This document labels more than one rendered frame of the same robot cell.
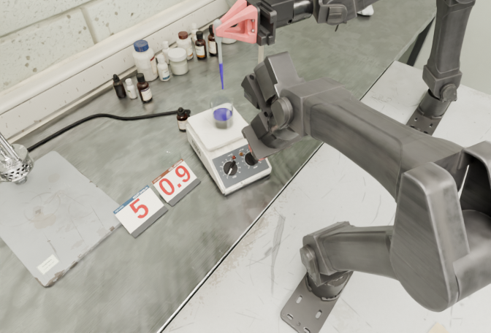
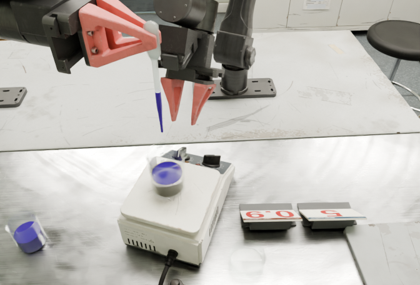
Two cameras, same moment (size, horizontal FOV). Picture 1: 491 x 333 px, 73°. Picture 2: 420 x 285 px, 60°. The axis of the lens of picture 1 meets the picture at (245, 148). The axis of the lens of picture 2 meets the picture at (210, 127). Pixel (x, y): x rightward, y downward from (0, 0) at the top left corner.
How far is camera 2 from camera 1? 0.85 m
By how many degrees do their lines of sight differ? 81
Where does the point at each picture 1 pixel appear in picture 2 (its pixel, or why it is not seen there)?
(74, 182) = not seen: outside the picture
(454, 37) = not seen: outside the picture
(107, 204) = (367, 257)
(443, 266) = not seen: outside the picture
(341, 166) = (114, 122)
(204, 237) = (282, 159)
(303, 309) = (260, 87)
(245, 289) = (283, 116)
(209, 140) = (207, 179)
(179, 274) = (324, 152)
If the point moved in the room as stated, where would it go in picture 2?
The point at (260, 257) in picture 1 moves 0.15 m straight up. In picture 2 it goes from (254, 122) to (260, 62)
